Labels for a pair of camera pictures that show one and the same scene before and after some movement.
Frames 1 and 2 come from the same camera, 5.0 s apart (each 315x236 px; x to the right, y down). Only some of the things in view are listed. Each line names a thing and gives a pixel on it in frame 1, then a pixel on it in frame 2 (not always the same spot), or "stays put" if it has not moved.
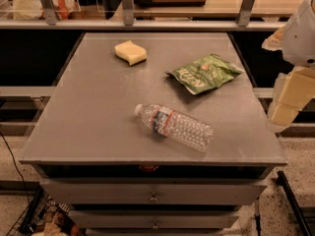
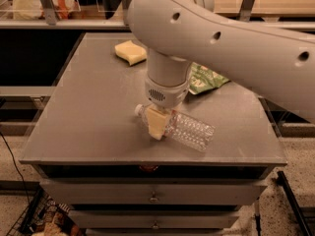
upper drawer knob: x=154 y=198 stays put
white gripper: x=300 y=38 to x=166 y=94
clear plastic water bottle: x=168 y=123 stays put
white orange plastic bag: x=27 y=4 stays put
